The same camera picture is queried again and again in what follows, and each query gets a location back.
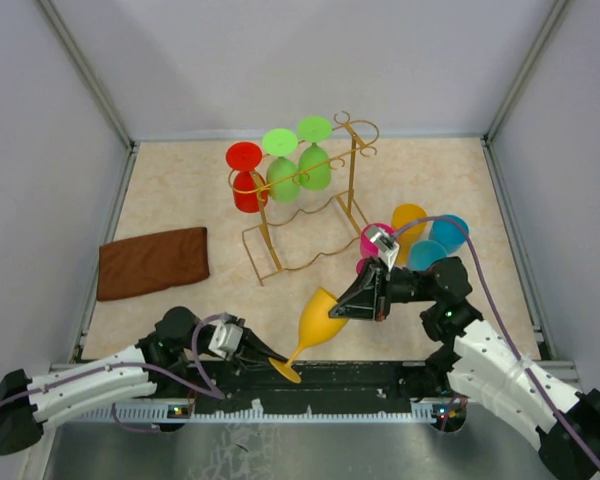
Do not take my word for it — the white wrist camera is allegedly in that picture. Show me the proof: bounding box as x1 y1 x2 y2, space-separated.
208 313 243 360
366 225 400 271

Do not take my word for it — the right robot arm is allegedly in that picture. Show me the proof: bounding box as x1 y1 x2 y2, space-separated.
329 257 600 479

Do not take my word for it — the green wine glass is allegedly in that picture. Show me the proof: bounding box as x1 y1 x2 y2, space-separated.
297 116 332 191
262 128 300 203

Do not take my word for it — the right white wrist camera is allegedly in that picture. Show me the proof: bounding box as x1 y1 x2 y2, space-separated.
366 225 400 271

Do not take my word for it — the gold wire glass rack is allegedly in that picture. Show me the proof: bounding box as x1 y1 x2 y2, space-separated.
227 111 380 285

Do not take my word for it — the magenta wine glass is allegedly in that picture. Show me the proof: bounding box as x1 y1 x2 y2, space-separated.
356 222 394 274

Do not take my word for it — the brown folded cloth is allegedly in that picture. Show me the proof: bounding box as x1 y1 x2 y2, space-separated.
97 227 210 302

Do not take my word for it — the red wine glass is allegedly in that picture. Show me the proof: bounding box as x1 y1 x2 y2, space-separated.
225 141 268 213

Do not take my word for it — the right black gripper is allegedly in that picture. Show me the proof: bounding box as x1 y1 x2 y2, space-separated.
328 255 436 322

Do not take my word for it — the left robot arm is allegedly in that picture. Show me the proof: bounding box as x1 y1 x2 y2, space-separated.
0 306 281 456

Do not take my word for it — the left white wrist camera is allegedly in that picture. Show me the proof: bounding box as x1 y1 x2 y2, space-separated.
208 313 243 360

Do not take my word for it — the orange wine glass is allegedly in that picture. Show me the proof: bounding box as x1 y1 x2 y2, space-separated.
390 203 429 266
268 287 348 384

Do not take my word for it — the light blue wine glass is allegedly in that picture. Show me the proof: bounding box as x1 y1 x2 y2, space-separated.
406 240 448 271

